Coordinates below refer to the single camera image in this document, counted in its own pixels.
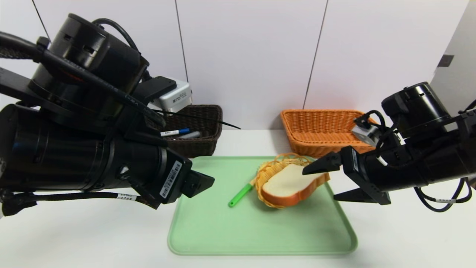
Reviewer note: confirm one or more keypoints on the toast bread slice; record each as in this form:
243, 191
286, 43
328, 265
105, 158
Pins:
286, 186

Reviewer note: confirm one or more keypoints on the white marker with blue cap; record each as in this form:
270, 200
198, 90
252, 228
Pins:
182, 131

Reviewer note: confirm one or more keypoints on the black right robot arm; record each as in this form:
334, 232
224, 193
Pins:
420, 108

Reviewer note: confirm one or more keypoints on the light green plastic tray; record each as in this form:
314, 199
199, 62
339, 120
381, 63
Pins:
260, 230

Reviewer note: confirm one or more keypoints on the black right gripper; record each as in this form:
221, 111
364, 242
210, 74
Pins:
362, 175

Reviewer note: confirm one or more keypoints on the orange rectangular wicker basket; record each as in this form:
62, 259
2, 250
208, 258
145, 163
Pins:
316, 126

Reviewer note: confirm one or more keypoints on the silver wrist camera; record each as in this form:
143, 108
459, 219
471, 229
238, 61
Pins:
366, 134
176, 98

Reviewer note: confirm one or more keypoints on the dark brown wicker basket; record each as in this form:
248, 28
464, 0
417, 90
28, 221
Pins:
208, 123

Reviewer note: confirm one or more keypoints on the small round yellow wicker basket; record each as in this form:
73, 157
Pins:
266, 175

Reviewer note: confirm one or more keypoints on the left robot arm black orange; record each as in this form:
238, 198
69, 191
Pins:
85, 56

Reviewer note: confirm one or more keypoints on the black wall bracket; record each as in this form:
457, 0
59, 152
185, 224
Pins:
445, 60

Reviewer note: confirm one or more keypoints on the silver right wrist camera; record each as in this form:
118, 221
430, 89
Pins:
366, 134

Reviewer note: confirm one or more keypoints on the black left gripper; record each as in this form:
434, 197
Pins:
171, 179

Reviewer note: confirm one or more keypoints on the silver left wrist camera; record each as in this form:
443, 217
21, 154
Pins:
176, 98

